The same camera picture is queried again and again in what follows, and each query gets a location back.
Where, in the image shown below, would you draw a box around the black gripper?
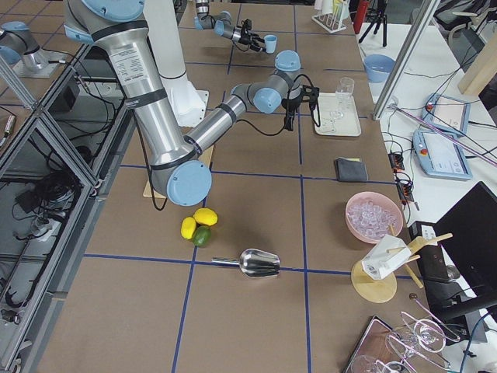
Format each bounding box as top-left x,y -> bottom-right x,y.
282,85 -> 320,131
237,19 -> 266,52

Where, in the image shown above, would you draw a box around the light blue plastic cup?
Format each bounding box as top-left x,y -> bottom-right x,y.
264,34 -> 278,54

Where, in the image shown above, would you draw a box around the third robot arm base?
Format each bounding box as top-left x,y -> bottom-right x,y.
1,21 -> 66,78

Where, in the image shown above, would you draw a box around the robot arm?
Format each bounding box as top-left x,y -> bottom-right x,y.
194,0 -> 266,52
64,1 -> 318,206

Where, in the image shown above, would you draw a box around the blue bowl on side table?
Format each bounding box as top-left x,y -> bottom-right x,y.
363,54 -> 395,83

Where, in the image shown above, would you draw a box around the pink bowl of ice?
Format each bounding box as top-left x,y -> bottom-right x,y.
345,191 -> 404,244

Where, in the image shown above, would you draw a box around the steel ice scoop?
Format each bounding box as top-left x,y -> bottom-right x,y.
211,248 -> 280,277

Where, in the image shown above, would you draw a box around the clear wine glass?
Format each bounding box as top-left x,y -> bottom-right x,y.
330,77 -> 355,120

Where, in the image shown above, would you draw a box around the cream bear serving tray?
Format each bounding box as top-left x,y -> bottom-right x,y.
313,92 -> 361,137

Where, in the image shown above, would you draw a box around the wooden cutting board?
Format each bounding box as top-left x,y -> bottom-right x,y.
143,146 -> 214,206

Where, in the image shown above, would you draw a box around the blue teach pendant far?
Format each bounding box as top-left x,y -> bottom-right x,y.
422,93 -> 471,137

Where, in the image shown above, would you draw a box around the blue teach pendant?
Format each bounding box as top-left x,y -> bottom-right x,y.
422,93 -> 471,137
412,129 -> 473,180

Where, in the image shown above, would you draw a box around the blue teach pendant near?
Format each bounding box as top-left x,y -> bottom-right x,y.
412,129 -> 473,180

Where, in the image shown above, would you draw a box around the whole yellow lemon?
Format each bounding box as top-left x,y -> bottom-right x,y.
193,207 -> 218,226

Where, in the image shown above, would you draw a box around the green lime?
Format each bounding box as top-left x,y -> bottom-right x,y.
192,225 -> 211,247

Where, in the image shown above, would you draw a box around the white carton on stand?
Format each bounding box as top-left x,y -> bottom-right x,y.
361,235 -> 412,281

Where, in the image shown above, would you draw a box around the wooden cup stand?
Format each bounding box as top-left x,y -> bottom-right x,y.
351,233 -> 453,303

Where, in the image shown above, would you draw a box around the black monitor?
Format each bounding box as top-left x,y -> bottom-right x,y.
409,181 -> 496,321

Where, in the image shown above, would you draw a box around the upturned wine glasses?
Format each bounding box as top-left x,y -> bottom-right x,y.
343,312 -> 461,372

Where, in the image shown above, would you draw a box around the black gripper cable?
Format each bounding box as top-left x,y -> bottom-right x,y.
236,73 -> 323,136

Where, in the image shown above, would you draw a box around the white wire rack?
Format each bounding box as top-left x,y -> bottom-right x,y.
311,0 -> 349,33

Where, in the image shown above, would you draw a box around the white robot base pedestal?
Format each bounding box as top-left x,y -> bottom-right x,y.
144,0 -> 209,127

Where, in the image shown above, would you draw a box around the aluminium frame post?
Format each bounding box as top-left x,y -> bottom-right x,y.
372,0 -> 440,120

